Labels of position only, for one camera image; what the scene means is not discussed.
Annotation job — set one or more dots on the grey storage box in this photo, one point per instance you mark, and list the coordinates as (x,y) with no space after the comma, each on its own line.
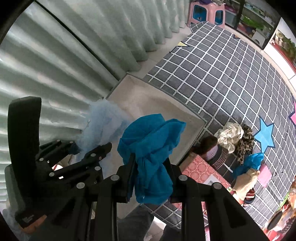
(138,98)

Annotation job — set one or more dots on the pink and black slipper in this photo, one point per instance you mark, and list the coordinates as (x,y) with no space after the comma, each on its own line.
(249,198)

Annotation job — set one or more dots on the glass shelf cabinet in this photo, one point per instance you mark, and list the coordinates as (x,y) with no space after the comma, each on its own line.
(256,20)

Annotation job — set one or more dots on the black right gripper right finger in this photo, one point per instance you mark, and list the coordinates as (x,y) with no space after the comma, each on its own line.
(227,219)

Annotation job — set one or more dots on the pale green curtain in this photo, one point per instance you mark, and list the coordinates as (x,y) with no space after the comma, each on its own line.
(72,53)

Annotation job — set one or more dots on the grey checkered bed sheet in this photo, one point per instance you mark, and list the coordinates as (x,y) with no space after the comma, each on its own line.
(223,79)

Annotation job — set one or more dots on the white dotted scrunchie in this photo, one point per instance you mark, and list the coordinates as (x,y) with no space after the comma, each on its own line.
(229,136)

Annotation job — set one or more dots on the leopard print scrunchie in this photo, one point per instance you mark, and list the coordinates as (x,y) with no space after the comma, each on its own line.
(245,145)

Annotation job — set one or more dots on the red patterned cardboard box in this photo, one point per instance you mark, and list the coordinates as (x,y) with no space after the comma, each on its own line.
(199,170)

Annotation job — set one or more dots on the pink plastic stool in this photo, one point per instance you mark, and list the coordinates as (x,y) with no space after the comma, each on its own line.
(207,11)

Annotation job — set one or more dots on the pink sponge block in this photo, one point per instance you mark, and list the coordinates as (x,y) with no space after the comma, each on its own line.
(264,176)

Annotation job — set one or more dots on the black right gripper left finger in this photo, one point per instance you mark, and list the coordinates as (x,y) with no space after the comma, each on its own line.
(117,188)

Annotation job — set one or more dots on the light blue fluffy cloth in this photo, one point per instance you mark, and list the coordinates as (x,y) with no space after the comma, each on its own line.
(106,123)

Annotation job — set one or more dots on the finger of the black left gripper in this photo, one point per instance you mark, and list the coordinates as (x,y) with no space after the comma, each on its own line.
(90,161)
(56,150)

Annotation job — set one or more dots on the beige plush toy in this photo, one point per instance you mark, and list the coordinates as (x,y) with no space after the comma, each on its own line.
(244,183)

